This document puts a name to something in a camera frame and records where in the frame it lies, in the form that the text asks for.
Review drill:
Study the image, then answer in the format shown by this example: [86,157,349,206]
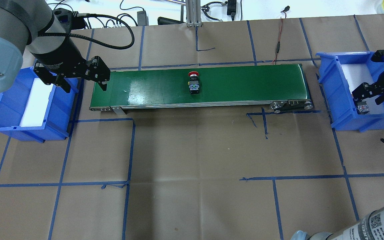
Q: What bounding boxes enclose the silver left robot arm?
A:
[0,0,111,93]

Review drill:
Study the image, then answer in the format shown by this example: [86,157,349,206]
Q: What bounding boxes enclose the yellow push button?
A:
[356,101,370,115]

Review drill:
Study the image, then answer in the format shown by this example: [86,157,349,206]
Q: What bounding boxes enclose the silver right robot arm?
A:
[292,50,384,240]

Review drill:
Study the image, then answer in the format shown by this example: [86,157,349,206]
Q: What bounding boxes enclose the black power adapter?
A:
[137,10,149,26]

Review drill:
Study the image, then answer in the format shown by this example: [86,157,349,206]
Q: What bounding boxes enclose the white foam pad source bin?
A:
[19,78,53,127]

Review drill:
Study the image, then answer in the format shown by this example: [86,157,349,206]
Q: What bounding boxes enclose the blue empty destination bin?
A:
[317,50,384,132]

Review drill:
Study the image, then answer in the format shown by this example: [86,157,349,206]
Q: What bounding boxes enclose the aluminium frame post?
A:
[185,0,202,28]

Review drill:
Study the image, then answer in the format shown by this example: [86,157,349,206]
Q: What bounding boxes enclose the white foam pad destination bin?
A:
[340,63,384,115]

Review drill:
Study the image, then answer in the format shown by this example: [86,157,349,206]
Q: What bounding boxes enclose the green conveyor belt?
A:
[89,64,314,114]

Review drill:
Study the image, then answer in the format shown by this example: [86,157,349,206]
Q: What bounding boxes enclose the red black conveyor wires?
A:
[272,5,291,64]

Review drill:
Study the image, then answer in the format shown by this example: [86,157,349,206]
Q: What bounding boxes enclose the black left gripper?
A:
[33,37,111,94]

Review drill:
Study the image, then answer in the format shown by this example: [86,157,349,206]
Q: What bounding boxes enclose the red push button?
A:
[188,71,201,95]

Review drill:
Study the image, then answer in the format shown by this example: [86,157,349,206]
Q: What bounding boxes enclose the blue bin with buttons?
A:
[0,67,79,143]

